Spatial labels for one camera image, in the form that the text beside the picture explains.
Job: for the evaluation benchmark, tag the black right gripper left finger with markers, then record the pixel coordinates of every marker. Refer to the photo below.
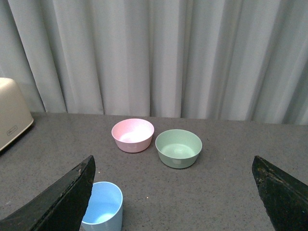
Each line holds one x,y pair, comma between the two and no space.
61,207

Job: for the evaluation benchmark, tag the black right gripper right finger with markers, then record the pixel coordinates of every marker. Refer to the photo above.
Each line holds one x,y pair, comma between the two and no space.
285,198

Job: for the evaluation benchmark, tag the light blue plastic cup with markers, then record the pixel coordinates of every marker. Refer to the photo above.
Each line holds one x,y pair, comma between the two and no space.
105,208

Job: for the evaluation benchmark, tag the cream white toaster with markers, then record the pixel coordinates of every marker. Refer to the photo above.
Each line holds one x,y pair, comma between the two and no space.
15,116

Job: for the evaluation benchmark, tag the pink plastic bowl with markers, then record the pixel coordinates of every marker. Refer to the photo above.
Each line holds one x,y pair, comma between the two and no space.
133,135

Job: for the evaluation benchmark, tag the green plastic bowl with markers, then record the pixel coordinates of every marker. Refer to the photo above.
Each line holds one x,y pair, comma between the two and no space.
178,148

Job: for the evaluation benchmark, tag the grey white curtain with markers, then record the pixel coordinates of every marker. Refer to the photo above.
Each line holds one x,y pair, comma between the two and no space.
206,59

